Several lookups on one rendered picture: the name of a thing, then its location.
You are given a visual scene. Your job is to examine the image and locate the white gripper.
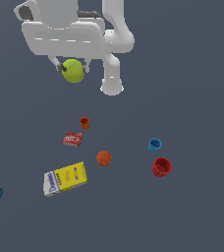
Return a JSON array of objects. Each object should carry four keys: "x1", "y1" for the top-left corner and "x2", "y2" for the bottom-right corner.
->
[{"x1": 21, "y1": 20, "x2": 106, "y2": 74}]

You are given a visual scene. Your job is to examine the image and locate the yellow-green tennis ball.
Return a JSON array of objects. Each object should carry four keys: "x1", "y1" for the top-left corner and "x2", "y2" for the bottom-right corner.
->
[{"x1": 61, "y1": 58, "x2": 85, "y2": 84}]

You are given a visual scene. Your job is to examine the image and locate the small orange cup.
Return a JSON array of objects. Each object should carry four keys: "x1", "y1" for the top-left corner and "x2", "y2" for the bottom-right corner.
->
[{"x1": 79, "y1": 116, "x2": 91, "y2": 131}]

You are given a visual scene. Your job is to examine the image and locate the red gelatin box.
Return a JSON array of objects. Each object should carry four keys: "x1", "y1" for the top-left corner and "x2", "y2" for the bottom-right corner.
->
[{"x1": 62, "y1": 131, "x2": 84, "y2": 148}]

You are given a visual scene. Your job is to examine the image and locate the orange ball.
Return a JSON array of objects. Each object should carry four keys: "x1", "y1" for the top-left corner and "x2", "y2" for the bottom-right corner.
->
[{"x1": 95, "y1": 150, "x2": 113, "y2": 167}]

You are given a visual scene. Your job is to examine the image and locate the yellow and white sugar box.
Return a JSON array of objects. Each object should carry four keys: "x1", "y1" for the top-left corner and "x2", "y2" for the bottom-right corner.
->
[{"x1": 42, "y1": 160, "x2": 89, "y2": 198}]

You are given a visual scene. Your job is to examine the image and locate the small blue cup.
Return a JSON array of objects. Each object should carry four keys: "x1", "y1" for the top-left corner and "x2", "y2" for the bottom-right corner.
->
[{"x1": 147, "y1": 137, "x2": 163, "y2": 155}]

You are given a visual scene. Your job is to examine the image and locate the red cup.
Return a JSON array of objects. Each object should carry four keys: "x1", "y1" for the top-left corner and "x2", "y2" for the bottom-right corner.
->
[{"x1": 151, "y1": 157, "x2": 173, "y2": 178}]

